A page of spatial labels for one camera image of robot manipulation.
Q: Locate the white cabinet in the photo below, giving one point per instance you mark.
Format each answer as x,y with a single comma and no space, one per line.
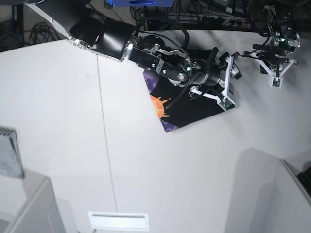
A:
29,205
283,206

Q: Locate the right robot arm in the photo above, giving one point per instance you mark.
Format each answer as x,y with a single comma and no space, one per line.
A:
90,29

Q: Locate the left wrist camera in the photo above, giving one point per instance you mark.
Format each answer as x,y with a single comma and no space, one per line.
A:
276,82

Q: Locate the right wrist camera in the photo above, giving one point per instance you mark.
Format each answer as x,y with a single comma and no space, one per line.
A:
227,103

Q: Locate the white cabinet right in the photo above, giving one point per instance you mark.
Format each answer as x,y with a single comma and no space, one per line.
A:
283,206

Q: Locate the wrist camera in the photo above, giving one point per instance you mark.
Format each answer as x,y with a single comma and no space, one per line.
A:
276,82
227,103

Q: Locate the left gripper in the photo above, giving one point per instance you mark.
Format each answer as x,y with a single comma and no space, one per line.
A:
270,62

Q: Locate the white table slot plate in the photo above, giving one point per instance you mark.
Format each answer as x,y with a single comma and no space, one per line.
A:
119,221

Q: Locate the black keyboard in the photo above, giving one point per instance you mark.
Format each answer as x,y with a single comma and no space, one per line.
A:
305,179

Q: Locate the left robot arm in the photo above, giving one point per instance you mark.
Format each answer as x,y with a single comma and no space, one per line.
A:
273,20

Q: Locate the white cabinet left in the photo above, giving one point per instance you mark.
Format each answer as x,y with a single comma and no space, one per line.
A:
29,205

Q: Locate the black T-shirt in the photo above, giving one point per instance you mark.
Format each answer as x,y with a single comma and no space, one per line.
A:
170,95

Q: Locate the grey folded cloth bag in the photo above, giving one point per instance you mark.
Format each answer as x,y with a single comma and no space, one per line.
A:
10,160

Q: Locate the blue box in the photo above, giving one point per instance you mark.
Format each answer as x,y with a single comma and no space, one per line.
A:
147,3

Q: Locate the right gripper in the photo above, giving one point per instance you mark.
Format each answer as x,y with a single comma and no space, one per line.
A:
212,80

